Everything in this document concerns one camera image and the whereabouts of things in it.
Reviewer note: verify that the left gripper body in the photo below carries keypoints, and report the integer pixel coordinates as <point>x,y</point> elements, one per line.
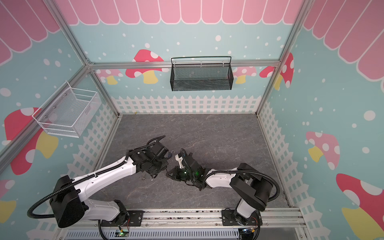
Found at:
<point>158,166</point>

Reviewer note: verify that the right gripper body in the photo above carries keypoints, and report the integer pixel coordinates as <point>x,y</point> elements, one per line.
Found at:
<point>184,167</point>

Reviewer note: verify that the teal padlock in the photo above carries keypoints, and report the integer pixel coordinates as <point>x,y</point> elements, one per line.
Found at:
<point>170,154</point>

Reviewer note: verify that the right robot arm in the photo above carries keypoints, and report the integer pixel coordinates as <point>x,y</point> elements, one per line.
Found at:
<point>255,189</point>

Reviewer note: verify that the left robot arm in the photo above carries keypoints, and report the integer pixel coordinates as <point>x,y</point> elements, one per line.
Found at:
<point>73,202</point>

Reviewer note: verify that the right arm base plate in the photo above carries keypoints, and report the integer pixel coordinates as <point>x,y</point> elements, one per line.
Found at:
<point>232,218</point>

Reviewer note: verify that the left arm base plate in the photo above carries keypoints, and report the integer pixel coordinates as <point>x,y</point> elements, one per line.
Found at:
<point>130,219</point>

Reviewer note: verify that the black mesh wall basket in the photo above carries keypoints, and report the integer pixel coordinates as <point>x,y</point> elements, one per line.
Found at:
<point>212,73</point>

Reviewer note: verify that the white mesh wall basket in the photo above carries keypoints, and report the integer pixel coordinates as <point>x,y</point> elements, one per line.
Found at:
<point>68,112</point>

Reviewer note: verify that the aluminium front rail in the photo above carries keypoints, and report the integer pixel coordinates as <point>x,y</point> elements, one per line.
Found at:
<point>211,218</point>

